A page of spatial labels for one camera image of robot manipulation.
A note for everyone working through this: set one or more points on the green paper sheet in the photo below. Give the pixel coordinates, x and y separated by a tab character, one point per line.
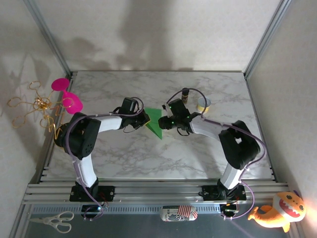
154	116

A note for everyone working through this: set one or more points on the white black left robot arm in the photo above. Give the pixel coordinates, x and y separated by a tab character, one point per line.
81	138

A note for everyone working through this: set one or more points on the dark spice jar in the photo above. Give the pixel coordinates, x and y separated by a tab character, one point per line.
185	95

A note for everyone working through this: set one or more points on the pink plastic wine glass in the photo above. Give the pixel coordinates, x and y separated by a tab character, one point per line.
71	105

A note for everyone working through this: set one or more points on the patterned cylindrical pouch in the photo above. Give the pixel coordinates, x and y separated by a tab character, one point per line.
178	213

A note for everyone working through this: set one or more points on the black controller box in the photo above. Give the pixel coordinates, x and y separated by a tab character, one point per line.
90	209
230	209

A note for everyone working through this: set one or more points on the white scissors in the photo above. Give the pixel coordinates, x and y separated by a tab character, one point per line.
47	220

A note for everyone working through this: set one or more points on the orange plush fish toy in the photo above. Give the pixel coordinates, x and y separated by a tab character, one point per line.
280	210

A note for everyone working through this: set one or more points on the aluminium frame rails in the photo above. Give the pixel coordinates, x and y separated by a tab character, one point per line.
158	193

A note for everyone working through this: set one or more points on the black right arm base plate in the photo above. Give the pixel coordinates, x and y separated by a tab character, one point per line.
210	193

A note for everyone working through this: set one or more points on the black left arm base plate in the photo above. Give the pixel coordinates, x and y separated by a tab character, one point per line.
106	193

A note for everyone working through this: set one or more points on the aluminium table side rail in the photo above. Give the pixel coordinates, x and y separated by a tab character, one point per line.
45	171
271	171

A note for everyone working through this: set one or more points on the aluminium corner post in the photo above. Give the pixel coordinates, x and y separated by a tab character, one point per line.
268	34
47	34

